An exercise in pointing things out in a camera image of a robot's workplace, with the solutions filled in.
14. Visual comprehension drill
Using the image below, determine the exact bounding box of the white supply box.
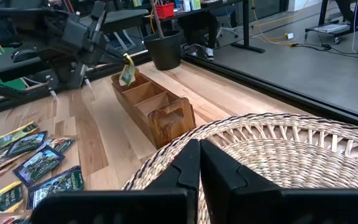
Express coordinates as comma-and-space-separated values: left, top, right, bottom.
175, 0, 191, 12

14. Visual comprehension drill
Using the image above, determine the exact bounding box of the person's foot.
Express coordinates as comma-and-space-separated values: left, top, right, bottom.
336, 0, 358, 27

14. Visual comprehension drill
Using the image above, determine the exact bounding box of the black rolling cart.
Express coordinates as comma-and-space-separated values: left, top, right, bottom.
305, 0, 358, 44

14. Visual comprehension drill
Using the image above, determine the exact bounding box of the grey side desk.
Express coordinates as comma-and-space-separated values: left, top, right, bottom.
78, 8, 149, 35

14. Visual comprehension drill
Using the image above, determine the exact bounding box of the black office desk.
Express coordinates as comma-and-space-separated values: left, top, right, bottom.
158, 0, 266, 54

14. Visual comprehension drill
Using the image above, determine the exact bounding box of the yellow floor cable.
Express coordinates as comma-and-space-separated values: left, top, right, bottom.
250, 0, 298, 47

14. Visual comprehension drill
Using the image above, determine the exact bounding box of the white flat device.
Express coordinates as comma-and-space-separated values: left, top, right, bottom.
314, 24, 350, 34

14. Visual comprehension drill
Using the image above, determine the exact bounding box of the black computer mouse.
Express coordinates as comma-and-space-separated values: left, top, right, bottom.
11, 44, 39, 63

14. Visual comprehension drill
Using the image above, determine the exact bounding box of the black floor cable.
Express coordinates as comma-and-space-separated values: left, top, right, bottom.
296, 42, 358, 68

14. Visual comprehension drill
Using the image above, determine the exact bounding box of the black aluminium table frame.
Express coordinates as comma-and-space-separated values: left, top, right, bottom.
0, 52, 358, 131

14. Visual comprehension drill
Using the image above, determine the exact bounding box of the green packet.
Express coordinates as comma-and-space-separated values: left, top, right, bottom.
0, 121, 39, 147

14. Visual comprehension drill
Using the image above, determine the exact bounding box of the round woven wicker placemat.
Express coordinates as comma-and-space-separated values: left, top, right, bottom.
121, 112, 358, 224

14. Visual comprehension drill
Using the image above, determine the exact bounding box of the red storage bin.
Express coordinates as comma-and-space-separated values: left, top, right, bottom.
155, 2, 175, 19

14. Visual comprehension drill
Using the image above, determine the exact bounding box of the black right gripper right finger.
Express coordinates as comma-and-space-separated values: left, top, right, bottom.
200, 138, 358, 224

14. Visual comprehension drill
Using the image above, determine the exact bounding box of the grey foil packet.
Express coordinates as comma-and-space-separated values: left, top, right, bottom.
6, 130, 48, 157

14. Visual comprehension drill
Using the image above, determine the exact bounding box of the wooden tea organizer box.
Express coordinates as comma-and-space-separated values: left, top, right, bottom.
110, 67, 197, 151

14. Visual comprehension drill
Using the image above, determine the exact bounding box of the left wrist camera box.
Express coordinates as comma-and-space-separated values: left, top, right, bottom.
60, 12, 90, 47

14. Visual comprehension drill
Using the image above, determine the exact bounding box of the blue office chair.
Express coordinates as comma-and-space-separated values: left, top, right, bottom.
208, 4, 241, 40

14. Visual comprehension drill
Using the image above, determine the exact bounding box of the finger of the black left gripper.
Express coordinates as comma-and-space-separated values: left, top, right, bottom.
99, 55, 133, 65
103, 43, 129, 59

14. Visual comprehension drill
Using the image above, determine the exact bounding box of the black plant pot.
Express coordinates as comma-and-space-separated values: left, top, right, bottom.
142, 29, 183, 72

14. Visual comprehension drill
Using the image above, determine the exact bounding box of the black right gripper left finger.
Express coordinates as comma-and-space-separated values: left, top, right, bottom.
30, 138, 201, 224

